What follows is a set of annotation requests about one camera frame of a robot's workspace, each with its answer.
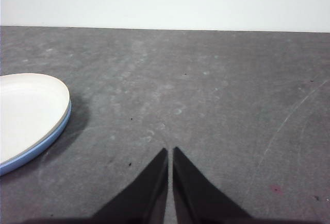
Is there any white round plate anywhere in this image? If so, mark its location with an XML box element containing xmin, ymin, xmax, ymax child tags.
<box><xmin>0</xmin><ymin>73</ymin><xmax>71</xmax><ymax>165</ymax></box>

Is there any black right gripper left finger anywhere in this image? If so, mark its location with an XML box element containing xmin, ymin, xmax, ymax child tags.
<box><xmin>90</xmin><ymin>147</ymin><xmax>169</xmax><ymax>221</ymax></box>

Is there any blue round plate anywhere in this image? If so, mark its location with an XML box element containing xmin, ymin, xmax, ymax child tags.
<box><xmin>0</xmin><ymin>100</ymin><xmax>73</xmax><ymax>177</ymax></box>

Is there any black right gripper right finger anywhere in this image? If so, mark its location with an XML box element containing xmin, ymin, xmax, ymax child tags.
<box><xmin>172</xmin><ymin>146</ymin><xmax>253</xmax><ymax>221</ymax></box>

